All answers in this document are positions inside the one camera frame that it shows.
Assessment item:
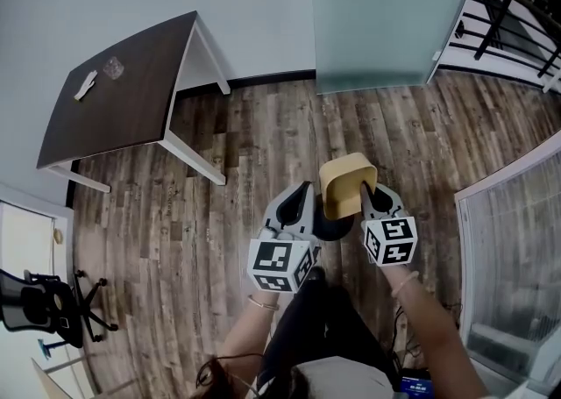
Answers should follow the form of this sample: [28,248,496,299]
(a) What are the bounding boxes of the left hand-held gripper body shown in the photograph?
[247,233,323,295]

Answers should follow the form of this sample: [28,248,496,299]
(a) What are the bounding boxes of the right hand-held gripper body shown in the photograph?
[360,211,418,267]

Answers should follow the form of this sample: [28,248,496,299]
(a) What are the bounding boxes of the tan plastic container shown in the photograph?
[318,152,379,221]

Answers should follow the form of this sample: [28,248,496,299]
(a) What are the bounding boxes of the black mesh waste bin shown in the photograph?
[313,211,357,241]

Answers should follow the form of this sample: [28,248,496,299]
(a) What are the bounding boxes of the person's left forearm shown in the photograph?
[217,289,282,361]

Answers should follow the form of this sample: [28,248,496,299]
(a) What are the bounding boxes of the person's right forearm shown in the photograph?
[379,263,490,399]

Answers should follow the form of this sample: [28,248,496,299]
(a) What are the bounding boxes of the person's left hand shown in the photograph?
[261,225,293,242]

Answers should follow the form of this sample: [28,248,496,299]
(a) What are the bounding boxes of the glass partition with blinds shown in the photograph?
[454,129,561,392]

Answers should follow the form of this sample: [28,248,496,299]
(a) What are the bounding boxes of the person's white shirt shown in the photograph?
[284,355,396,399]

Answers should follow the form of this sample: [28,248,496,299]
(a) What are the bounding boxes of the device with blue screen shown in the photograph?
[399,368,436,395]

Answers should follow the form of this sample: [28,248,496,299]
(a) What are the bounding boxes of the frosted glass door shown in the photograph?
[308,0,484,96]

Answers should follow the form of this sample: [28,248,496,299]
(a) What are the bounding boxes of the dark wooden table white legs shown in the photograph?
[36,11,231,194]

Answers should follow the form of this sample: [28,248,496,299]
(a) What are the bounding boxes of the black metal railing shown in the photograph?
[449,0,561,85]

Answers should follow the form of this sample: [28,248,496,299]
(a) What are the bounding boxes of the clear glass cup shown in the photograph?
[103,56,125,81]

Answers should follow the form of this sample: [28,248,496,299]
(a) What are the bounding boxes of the white paper wrapper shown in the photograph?
[73,70,99,102]

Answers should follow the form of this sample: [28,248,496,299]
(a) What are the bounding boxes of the black office chair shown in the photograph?
[0,268,120,349]

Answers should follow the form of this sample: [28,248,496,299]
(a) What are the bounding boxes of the blue stand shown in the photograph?
[37,338,67,361]

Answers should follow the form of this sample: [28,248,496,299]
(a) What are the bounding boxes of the thin left wrist bracelet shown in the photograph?
[247,295,281,313]

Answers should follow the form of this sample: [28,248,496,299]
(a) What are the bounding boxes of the pale right wrist bracelet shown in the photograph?
[391,270,421,298]

